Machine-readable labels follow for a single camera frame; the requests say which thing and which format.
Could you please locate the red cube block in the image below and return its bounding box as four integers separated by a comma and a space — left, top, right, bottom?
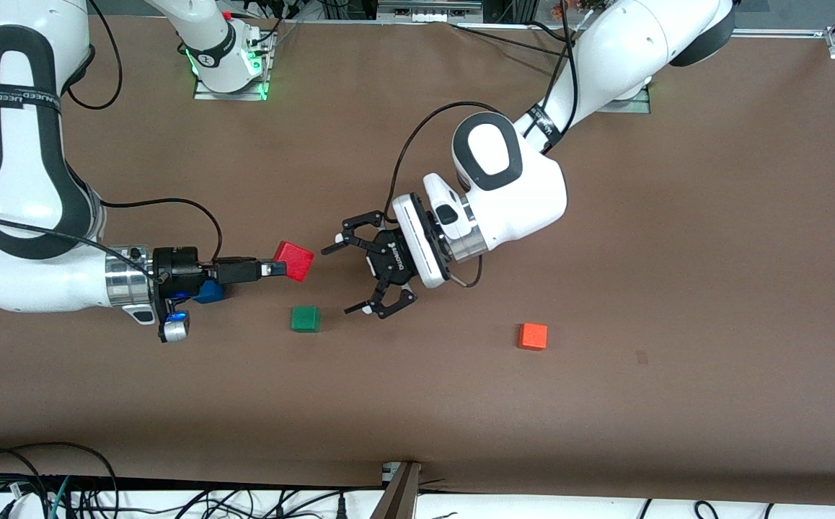
274, 241, 316, 283

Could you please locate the orange cube block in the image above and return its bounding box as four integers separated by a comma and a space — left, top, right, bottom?
518, 322, 549, 352

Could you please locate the brown table cover sheet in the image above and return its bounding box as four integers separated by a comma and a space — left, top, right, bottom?
0, 14, 835, 505

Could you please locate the aluminium profile bar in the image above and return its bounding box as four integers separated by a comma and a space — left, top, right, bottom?
370, 461, 423, 519

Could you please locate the white power strip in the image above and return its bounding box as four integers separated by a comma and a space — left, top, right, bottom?
376, 0, 485, 24

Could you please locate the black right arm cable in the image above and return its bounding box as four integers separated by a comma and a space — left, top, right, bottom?
0, 0, 224, 264

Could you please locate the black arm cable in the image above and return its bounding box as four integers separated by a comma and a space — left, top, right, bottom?
0, 0, 224, 264
387, 0, 577, 213

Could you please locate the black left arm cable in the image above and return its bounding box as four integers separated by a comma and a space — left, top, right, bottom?
387, 0, 577, 213

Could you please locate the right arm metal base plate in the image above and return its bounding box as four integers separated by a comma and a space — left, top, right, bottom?
193, 29, 274, 102

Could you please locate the black table edge rail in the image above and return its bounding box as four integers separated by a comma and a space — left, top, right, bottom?
0, 472, 389, 498

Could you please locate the black base cable bundle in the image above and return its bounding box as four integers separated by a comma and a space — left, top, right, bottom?
241, 0, 306, 69

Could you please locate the large black cable loop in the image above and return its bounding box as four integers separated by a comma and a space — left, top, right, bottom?
0, 441, 120, 519

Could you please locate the long black table cable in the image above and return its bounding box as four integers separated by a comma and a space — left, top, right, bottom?
450, 23, 570, 58

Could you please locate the teal cable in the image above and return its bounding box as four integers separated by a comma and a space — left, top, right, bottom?
46, 476, 72, 519

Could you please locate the short black table cable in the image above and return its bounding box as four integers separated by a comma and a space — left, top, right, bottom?
526, 20, 570, 41

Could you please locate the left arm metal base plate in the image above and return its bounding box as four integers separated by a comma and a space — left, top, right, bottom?
601, 83, 653, 115

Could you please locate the aluminium table edge rail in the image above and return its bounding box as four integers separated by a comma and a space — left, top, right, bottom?
731, 27, 831, 38

